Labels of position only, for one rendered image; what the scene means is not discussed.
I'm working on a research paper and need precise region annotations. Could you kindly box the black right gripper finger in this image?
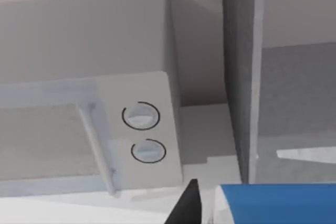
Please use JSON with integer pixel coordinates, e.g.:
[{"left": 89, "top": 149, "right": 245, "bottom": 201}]
[{"left": 163, "top": 178, "right": 203, "bottom": 224}]

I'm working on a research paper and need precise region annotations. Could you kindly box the blue and white bottle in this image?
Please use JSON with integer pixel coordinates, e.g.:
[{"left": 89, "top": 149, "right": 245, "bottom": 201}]
[{"left": 214, "top": 183, "right": 336, "bottom": 224}]

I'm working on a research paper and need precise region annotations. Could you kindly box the round microwave knob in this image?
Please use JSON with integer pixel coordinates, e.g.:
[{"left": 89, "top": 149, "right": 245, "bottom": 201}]
[
  {"left": 130, "top": 138, "right": 167, "bottom": 164},
  {"left": 121, "top": 100, "right": 161, "bottom": 131}
]

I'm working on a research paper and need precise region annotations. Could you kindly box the pale microwave door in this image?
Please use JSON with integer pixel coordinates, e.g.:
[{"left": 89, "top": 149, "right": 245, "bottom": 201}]
[{"left": 0, "top": 80, "right": 118, "bottom": 199}]

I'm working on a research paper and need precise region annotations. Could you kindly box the pale microwave oven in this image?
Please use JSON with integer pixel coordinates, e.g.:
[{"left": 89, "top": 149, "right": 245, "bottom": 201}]
[{"left": 0, "top": 0, "right": 184, "bottom": 199}]

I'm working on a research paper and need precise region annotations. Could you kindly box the pale microwave door handle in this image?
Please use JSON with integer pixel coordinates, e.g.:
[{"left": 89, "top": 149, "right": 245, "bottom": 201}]
[{"left": 76, "top": 102, "right": 118, "bottom": 197}]

